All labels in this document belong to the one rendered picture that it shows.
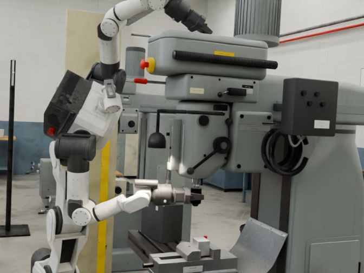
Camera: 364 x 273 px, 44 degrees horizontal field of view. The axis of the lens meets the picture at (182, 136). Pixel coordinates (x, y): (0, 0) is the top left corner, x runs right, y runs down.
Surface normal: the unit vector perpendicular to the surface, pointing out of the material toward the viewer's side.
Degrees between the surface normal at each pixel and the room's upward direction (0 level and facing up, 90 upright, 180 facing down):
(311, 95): 90
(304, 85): 90
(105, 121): 58
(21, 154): 90
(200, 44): 90
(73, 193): 100
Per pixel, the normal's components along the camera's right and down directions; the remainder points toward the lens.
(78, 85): 0.49, -0.47
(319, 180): 0.38, 0.07
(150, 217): -0.84, -0.01
